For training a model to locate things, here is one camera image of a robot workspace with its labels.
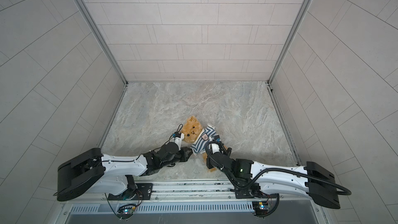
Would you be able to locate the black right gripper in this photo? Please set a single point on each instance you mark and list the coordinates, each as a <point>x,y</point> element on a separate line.
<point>210,162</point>

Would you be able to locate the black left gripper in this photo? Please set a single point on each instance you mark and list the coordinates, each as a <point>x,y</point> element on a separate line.
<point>185,154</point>

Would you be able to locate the blue white striped knit sweater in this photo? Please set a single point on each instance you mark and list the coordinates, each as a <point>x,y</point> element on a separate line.
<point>204,137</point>

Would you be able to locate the tan plush teddy bear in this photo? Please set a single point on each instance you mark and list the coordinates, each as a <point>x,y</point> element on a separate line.
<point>191,131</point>

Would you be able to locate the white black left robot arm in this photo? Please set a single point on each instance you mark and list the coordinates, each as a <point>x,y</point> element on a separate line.
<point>96,173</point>

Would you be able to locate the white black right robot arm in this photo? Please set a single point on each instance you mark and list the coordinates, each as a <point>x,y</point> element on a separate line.
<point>322,184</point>

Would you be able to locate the white ventilation grille strip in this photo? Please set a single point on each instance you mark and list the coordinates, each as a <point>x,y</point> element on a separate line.
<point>167,207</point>

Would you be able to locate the right green circuit board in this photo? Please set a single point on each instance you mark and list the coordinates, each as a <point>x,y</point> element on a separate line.
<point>260,208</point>

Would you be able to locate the green circuit board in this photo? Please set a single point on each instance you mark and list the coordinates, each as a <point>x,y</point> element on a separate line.
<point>127,209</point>
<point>260,208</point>

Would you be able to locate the left green circuit board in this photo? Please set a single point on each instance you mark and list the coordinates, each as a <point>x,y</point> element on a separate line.
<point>127,209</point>

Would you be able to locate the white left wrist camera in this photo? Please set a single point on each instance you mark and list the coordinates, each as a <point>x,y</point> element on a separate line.
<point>177,138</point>

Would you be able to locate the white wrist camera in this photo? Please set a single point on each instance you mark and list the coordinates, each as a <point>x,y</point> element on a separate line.
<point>217,145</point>
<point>177,138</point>

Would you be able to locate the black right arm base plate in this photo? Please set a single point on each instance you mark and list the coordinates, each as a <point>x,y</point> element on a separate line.
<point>254,191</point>

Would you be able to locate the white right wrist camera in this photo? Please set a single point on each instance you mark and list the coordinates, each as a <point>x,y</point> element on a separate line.
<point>217,145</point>

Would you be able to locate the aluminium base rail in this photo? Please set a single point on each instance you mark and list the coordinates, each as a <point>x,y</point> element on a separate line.
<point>184,189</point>

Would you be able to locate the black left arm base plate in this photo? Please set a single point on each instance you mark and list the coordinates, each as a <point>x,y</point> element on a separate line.
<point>141,191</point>

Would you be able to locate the aluminium right corner post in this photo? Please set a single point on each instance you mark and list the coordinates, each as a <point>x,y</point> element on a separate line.
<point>295,27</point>

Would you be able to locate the aluminium corner post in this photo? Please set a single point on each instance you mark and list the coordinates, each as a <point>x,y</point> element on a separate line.
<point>295,27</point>
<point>99,37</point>

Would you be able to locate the aluminium left corner post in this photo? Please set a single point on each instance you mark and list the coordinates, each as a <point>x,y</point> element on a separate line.
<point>99,37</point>

